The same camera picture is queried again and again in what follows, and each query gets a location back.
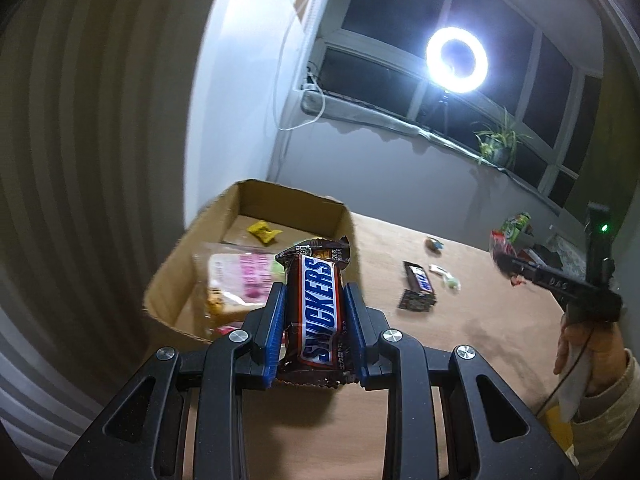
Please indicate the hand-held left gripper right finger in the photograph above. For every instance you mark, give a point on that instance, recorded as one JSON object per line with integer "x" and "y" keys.
{"x": 351, "y": 325}

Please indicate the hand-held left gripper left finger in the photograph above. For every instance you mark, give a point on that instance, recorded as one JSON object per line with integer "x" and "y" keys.
{"x": 277, "y": 325}

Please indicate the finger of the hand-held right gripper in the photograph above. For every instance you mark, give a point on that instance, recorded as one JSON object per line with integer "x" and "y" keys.
{"x": 532, "y": 270}

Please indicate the large brown chocolate bar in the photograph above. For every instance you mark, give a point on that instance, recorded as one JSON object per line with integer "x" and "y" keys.
{"x": 317, "y": 305}

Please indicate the pink white bread packet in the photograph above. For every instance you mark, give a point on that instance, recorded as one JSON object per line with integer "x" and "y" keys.
{"x": 242, "y": 277}

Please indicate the yellow candy packet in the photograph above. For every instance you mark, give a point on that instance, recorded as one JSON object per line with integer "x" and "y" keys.
{"x": 264, "y": 232}

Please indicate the cardboard box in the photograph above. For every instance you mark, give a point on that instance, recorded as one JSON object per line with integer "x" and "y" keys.
{"x": 295, "y": 210}

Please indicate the person's right forearm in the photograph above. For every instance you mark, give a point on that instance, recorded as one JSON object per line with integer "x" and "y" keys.
{"x": 610, "y": 420}

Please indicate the person's right hand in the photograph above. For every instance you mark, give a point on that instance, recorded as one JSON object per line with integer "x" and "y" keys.
{"x": 595, "y": 355}

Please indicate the white lace cloth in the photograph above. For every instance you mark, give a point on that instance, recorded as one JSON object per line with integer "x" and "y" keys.
{"x": 567, "y": 257}

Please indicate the green printed bag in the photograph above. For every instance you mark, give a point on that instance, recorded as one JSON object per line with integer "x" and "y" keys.
{"x": 515, "y": 224}

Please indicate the small brown chocolate bar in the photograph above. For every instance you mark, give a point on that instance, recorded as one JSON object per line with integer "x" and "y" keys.
{"x": 419, "y": 277}

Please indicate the beige table cloth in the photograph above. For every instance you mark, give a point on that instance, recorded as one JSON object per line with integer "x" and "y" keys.
{"x": 475, "y": 330}

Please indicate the white green candy packet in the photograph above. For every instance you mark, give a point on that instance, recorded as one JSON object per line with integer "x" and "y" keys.
{"x": 438, "y": 270}

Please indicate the small blue wrapped candy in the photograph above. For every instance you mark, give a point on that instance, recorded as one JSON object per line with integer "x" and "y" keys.
{"x": 434, "y": 244}

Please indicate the potted green plant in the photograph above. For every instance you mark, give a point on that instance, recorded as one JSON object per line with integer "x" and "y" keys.
{"x": 497, "y": 142}

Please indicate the black tripod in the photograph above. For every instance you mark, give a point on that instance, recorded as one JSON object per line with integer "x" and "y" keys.
{"x": 437, "y": 115}

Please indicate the window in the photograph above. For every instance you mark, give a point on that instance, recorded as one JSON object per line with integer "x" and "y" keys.
{"x": 450, "y": 60}

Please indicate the white power strip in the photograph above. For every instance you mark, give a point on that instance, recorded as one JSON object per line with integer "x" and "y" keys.
{"x": 311, "y": 82}

